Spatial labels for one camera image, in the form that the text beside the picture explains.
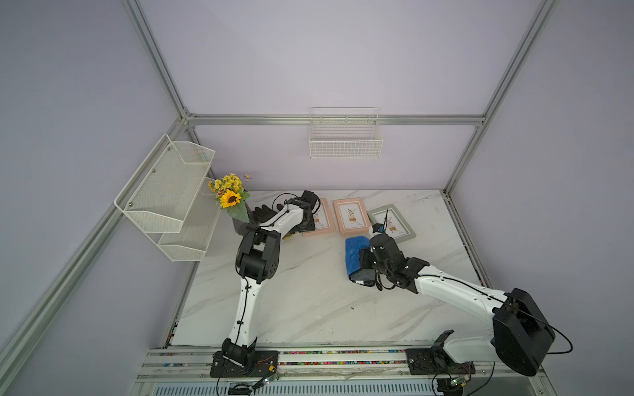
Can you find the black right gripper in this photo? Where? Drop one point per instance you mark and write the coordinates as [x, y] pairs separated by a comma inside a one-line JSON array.
[[365, 254]]

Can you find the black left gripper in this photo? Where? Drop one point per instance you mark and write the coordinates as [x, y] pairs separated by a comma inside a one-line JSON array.
[[310, 227]]

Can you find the pink picture frame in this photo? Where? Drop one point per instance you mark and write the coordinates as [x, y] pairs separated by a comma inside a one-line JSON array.
[[324, 221], [351, 216]]

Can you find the blue microfibre cloth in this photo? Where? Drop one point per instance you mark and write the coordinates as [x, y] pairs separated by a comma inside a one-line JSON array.
[[356, 272]]

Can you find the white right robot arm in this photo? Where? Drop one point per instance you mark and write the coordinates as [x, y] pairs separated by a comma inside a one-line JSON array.
[[518, 334]]

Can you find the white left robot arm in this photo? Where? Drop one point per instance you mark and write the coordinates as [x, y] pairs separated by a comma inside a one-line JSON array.
[[257, 260]]

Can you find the black yellow work glove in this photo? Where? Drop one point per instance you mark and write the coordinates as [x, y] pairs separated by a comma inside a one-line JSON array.
[[266, 217]]

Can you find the dark glass vase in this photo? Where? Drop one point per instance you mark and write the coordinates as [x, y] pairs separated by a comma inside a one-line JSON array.
[[242, 224]]

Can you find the sunflower bouquet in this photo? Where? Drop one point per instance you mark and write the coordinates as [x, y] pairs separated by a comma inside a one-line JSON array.
[[231, 195]]

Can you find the green picture frame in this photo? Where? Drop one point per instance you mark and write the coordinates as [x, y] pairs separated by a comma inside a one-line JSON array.
[[394, 223]]

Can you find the white wire wall basket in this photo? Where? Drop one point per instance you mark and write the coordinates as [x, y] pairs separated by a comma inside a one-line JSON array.
[[345, 133]]

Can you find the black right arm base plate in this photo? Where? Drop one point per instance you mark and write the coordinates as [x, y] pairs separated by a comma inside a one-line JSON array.
[[434, 360]]

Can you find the white mesh wall shelf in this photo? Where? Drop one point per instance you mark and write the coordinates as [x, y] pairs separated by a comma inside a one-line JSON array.
[[169, 201]]

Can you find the aluminium enclosure frame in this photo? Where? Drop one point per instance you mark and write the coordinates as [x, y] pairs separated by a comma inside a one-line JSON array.
[[28, 338]]

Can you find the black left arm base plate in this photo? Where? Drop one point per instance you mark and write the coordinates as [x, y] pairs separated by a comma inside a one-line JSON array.
[[243, 361]]

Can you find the aluminium front rail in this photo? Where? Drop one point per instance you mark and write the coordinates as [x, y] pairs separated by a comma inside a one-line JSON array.
[[375, 370]]

